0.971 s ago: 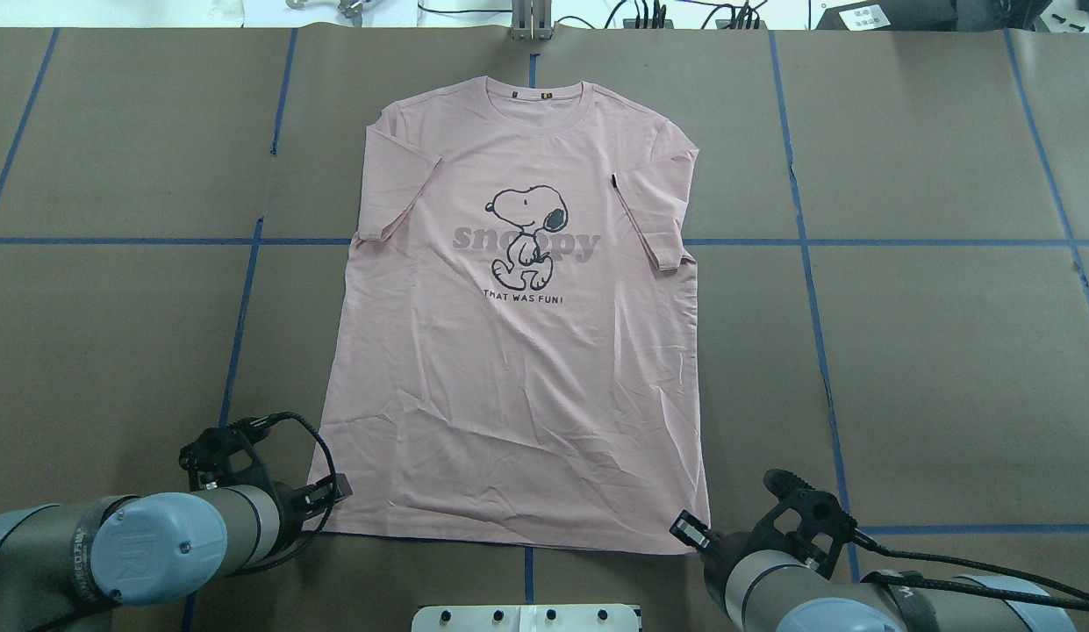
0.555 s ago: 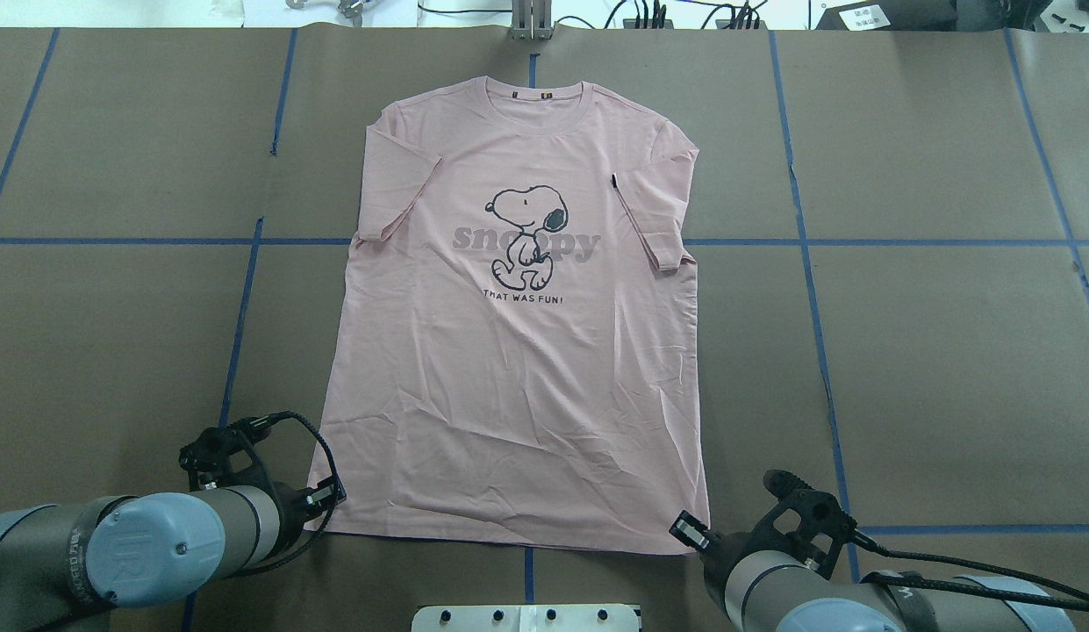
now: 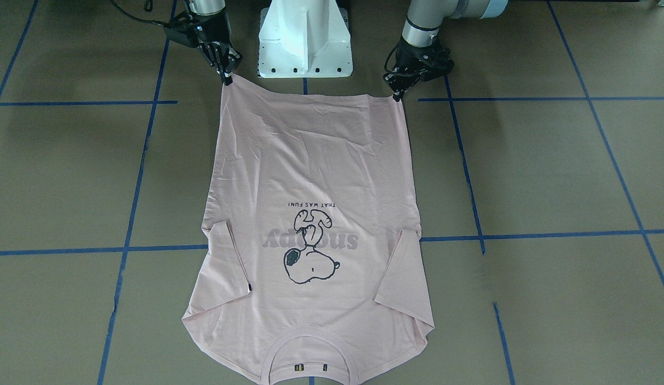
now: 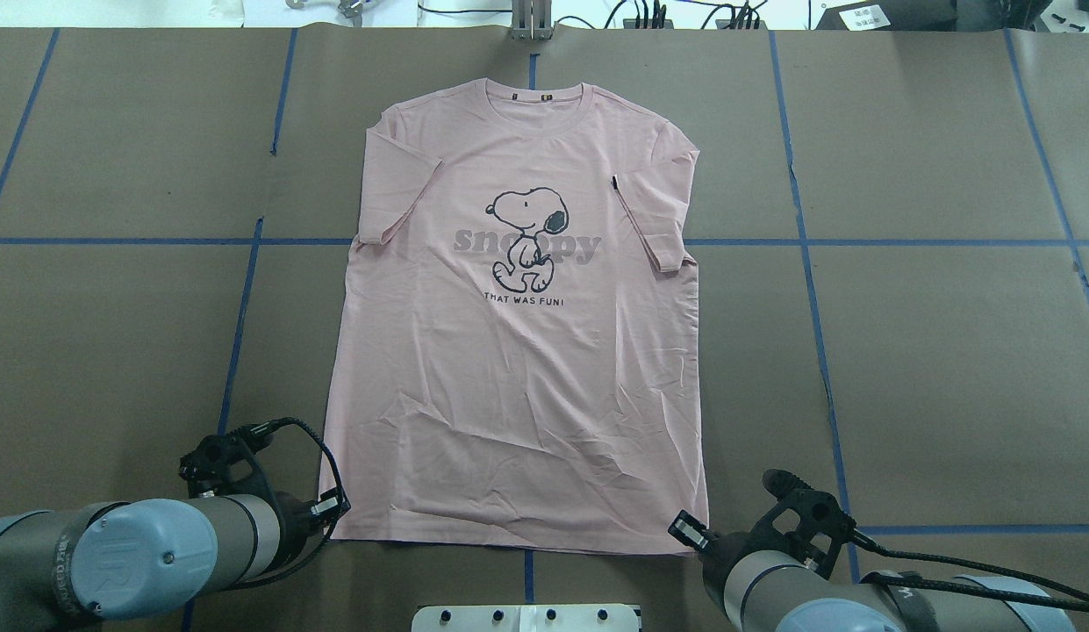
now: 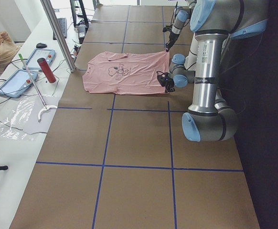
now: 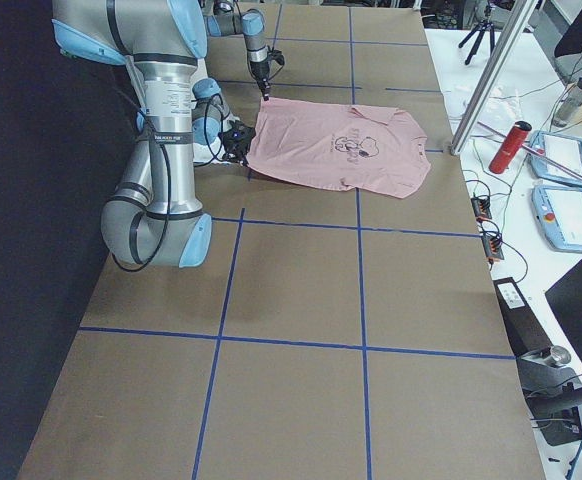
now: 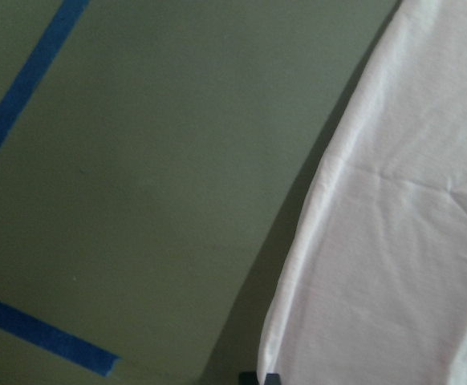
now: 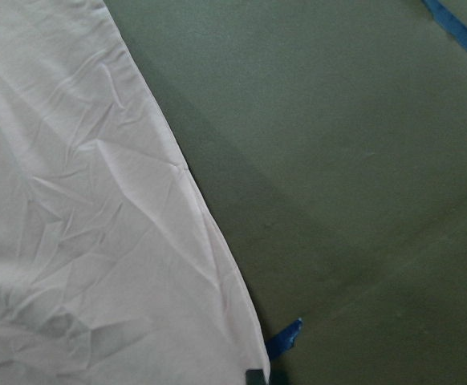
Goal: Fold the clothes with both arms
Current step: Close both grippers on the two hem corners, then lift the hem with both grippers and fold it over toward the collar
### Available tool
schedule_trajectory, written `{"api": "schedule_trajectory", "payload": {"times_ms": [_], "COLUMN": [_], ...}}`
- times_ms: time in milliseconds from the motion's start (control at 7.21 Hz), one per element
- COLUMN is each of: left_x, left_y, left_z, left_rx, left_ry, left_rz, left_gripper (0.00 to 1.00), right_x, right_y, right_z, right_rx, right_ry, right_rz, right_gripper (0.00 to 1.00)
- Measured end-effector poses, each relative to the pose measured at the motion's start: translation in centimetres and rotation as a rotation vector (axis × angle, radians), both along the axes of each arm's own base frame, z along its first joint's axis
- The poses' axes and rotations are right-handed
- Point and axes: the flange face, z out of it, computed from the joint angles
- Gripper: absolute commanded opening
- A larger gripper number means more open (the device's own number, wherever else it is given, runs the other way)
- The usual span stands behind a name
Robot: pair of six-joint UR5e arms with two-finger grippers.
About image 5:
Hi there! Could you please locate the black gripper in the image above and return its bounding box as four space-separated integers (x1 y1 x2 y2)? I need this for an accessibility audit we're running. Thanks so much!
165 31 179 52
165 81 175 93

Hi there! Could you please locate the pink Snoopy t-shirt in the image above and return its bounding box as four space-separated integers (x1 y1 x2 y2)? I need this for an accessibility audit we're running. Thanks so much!
82 51 170 95

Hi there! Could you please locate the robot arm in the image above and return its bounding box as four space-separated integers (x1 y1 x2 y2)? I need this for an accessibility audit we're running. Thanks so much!
162 0 197 52
157 0 269 142

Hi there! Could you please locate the blue tape line left lengthwise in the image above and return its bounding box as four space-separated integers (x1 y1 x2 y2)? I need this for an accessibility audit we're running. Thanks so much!
91 6 130 229

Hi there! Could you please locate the blue tape line lengthwise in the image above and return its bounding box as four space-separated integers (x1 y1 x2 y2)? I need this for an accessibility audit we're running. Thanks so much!
162 6 179 229
91 6 130 229

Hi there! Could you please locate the black power adapter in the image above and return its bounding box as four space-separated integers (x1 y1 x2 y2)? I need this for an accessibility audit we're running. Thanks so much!
77 24 86 44

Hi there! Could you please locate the black keyboard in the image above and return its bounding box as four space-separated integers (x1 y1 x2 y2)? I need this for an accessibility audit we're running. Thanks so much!
57 18 67 38

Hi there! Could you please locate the red cylindrical bottle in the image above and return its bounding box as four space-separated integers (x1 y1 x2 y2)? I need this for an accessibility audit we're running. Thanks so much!
37 58 56 83

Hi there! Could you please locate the black computer mouse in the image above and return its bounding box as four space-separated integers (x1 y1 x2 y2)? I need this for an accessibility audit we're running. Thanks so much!
36 42 47 49

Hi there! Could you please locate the blue teach pendant far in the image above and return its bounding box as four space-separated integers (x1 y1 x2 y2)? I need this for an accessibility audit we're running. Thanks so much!
22 48 57 71

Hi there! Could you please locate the blue teach pendant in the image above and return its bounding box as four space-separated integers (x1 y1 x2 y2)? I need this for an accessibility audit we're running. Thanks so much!
0 70 32 98
22 48 57 71

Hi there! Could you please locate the blue teach pendant near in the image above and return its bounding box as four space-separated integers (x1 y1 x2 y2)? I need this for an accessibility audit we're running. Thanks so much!
0 70 32 98

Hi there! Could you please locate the clear plastic bag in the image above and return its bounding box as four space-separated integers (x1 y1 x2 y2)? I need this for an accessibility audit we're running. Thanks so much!
0 95 56 141

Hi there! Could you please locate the blue tape line crosswise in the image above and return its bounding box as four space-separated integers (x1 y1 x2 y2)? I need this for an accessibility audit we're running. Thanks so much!
36 161 243 172

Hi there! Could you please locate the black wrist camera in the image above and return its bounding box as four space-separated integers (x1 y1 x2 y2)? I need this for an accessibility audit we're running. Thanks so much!
162 25 172 33
156 71 170 87

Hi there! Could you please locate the aluminium frame post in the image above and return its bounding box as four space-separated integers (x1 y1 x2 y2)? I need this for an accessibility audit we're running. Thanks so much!
40 0 76 73

